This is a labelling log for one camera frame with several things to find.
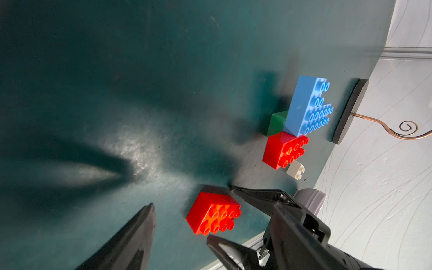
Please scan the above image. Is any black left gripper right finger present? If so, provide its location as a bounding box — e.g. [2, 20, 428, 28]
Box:
[270, 208, 358, 270]

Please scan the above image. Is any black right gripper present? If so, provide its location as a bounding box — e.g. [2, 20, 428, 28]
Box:
[207, 185, 330, 270]

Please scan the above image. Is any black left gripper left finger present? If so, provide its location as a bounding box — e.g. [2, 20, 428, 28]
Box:
[77, 203, 156, 270]

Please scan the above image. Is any red lego brick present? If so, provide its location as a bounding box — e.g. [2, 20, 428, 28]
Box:
[186, 192, 241, 236]
[263, 132, 309, 169]

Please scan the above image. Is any small white lego brick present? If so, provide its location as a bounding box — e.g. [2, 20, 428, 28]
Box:
[286, 160, 306, 180]

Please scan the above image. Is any large green lego brick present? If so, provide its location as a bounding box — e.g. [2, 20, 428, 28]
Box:
[267, 111, 288, 137]

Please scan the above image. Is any long blue lego brick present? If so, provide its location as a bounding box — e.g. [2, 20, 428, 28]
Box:
[283, 75, 330, 137]

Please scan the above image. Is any small blue lego brick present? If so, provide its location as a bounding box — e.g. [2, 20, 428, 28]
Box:
[300, 103, 334, 136]

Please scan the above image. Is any lilac bowl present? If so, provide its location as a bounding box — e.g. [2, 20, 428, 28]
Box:
[294, 189, 327, 216]

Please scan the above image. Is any copper jewelry stand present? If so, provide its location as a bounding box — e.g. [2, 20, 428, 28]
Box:
[332, 79, 432, 145]

